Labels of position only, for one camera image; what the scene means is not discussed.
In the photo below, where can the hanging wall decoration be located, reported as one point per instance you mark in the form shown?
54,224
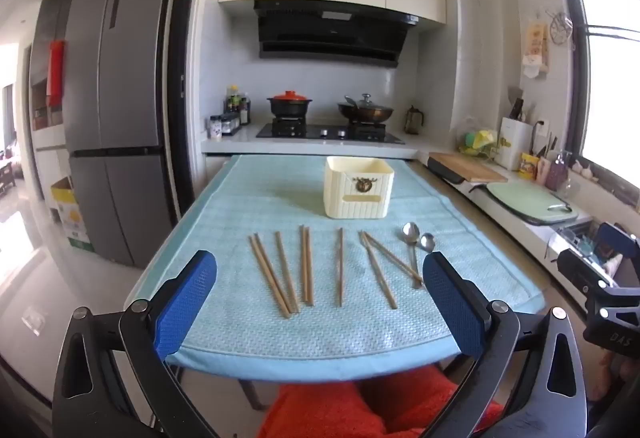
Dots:
535,48

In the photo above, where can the cream ribbed utensil container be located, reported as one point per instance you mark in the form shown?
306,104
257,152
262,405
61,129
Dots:
357,193

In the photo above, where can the white spice jar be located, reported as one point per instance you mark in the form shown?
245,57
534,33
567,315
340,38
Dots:
215,128

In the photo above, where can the person's right hand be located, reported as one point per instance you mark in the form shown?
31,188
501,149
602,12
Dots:
620,373

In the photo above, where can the wooden cutting board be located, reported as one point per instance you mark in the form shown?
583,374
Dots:
470,166

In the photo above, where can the light blue woven mat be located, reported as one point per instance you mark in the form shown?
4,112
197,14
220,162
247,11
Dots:
250,198

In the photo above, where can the sauce bottle with yellow cap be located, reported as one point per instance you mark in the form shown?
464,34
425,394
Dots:
232,99

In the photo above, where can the person's orange trousers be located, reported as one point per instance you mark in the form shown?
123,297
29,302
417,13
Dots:
320,410

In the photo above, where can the yellow cardboard box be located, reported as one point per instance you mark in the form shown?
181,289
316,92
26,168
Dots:
72,213

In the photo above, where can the pink soap bottle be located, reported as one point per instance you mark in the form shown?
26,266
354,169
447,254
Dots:
556,173

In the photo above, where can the window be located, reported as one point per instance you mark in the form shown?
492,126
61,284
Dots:
610,93

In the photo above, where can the green cutting board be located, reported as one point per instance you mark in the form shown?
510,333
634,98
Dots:
525,199

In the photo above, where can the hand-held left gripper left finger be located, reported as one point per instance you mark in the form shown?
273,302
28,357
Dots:
185,303

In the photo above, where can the black gas cooktop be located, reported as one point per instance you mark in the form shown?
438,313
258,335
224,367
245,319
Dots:
325,133

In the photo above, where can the plastic bag with yellow-green contents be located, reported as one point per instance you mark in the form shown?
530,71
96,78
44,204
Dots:
479,140

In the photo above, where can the black tray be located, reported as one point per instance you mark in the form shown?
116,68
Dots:
445,173

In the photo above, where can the wall socket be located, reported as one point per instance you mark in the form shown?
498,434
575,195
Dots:
539,128

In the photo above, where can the grey refrigerator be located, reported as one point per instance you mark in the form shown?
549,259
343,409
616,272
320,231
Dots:
120,118

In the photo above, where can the yellow packet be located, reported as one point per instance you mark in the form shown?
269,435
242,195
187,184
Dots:
529,166

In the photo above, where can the black pot with orange lid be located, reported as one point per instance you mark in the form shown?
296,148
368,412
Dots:
289,105

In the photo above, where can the dark sauce bottle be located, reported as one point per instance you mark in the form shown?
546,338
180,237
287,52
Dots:
245,112

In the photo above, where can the metal spoon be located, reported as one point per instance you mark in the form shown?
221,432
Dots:
427,242
410,232

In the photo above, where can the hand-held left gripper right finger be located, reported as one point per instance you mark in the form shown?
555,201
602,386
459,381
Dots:
452,303

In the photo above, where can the red hanging item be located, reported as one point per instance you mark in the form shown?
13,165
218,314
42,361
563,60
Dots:
56,73

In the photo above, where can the wok with glass lid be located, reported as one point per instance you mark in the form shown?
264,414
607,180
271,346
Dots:
365,112

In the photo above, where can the sink dish rack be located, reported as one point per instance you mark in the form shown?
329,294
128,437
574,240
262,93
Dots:
580,243

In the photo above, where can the white kitchen counter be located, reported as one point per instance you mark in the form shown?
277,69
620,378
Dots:
240,145

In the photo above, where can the glass french press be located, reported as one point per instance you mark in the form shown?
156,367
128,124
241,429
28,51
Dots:
414,120

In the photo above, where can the white knife block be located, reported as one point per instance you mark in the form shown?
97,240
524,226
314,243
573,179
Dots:
512,143

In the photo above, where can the black range hood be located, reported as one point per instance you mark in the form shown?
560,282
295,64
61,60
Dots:
325,35

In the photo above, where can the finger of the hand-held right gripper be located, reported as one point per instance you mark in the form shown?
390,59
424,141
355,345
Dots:
612,238
580,268

